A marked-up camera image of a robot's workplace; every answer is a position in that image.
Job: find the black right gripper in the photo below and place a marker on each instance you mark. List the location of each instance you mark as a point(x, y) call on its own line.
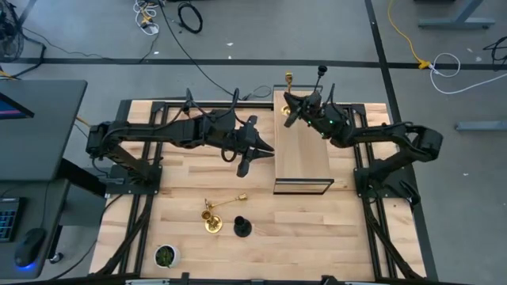
point(313, 109)

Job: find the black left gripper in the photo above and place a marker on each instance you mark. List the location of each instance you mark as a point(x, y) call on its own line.
point(247, 142)

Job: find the gold metal candlestick holder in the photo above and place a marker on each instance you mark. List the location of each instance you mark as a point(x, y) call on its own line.
point(242, 196)
point(216, 226)
point(288, 77)

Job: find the black metal candlestick holder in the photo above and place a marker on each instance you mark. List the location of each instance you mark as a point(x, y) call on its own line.
point(322, 70)
point(242, 230)

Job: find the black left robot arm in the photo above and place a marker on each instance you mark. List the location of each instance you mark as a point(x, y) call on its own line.
point(178, 132)

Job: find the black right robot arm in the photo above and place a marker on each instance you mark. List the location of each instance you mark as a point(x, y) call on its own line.
point(376, 134)

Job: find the small plant in white pot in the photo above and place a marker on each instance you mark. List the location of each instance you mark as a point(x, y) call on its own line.
point(165, 256)

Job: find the grey desk foot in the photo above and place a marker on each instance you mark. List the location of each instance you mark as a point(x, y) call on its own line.
point(455, 23)

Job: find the grey floor bar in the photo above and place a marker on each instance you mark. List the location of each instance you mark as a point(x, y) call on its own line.
point(483, 126)

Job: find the grey office desk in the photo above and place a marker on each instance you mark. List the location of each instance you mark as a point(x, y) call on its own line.
point(39, 138)

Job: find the black caster wheel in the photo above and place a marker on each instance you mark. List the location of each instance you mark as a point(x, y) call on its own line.
point(56, 258)

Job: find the black computer mouse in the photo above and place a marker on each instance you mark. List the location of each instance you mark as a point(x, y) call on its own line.
point(29, 245)

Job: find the computer monitor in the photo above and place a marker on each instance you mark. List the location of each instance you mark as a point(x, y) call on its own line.
point(12, 111)

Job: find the backlit computer keyboard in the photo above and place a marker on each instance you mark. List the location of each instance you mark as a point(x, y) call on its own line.
point(8, 219)

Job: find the black floor fan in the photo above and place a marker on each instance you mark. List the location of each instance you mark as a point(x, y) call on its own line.
point(8, 35)

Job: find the wooden shelf with black frame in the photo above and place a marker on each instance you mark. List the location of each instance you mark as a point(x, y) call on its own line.
point(301, 158)

